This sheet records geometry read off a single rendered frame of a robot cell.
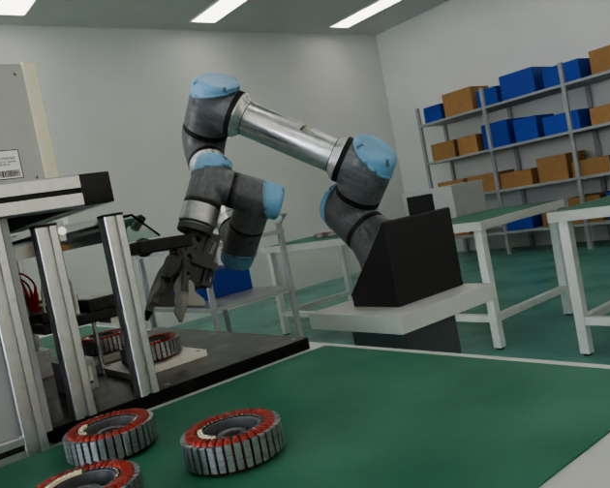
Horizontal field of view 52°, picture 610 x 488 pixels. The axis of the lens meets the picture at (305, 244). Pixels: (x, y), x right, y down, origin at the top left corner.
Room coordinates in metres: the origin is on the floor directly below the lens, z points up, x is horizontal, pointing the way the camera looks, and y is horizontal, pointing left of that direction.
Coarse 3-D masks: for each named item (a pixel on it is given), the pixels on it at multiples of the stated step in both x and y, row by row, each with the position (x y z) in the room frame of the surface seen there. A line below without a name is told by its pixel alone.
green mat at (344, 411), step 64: (256, 384) 0.97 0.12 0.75; (320, 384) 0.90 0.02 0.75; (384, 384) 0.84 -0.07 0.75; (448, 384) 0.79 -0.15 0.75; (512, 384) 0.75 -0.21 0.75; (576, 384) 0.71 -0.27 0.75; (320, 448) 0.66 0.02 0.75; (384, 448) 0.63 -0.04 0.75; (448, 448) 0.60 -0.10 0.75; (512, 448) 0.57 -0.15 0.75; (576, 448) 0.55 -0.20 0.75
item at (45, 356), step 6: (42, 348) 1.30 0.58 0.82; (42, 354) 1.26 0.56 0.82; (48, 354) 1.26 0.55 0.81; (42, 360) 1.25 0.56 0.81; (48, 360) 1.26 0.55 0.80; (42, 366) 1.25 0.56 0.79; (48, 366) 1.26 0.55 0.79; (42, 372) 1.25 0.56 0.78; (48, 372) 1.26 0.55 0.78; (42, 378) 1.25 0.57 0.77
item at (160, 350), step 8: (152, 336) 1.22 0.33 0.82; (160, 336) 1.21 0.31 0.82; (168, 336) 1.17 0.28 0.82; (176, 336) 1.18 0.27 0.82; (152, 344) 1.13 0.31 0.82; (160, 344) 1.14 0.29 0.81; (168, 344) 1.15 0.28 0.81; (176, 344) 1.17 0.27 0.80; (120, 352) 1.15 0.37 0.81; (152, 352) 1.13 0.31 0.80; (160, 352) 1.13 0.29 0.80; (168, 352) 1.14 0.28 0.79; (176, 352) 1.16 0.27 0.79; (160, 360) 1.14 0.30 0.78
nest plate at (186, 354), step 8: (184, 352) 1.17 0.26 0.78; (192, 352) 1.16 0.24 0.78; (200, 352) 1.16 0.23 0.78; (168, 360) 1.13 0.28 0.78; (176, 360) 1.13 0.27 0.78; (184, 360) 1.14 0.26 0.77; (104, 368) 1.18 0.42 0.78; (112, 368) 1.16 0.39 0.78; (120, 368) 1.14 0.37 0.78; (128, 368) 1.13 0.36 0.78; (160, 368) 1.11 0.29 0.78; (168, 368) 1.12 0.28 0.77; (120, 376) 1.12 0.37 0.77; (128, 376) 1.09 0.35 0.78
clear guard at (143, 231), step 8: (128, 216) 1.39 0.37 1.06; (72, 224) 1.31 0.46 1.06; (80, 224) 1.32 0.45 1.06; (88, 224) 1.37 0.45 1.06; (96, 224) 1.45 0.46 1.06; (128, 224) 1.45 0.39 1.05; (136, 224) 1.42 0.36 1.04; (144, 224) 1.41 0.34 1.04; (16, 232) 1.24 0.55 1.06; (24, 232) 1.25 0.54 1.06; (128, 232) 1.50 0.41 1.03; (136, 232) 1.47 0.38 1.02; (144, 232) 1.45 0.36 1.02; (152, 232) 1.42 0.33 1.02; (128, 240) 1.55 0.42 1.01; (136, 240) 1.53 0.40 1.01
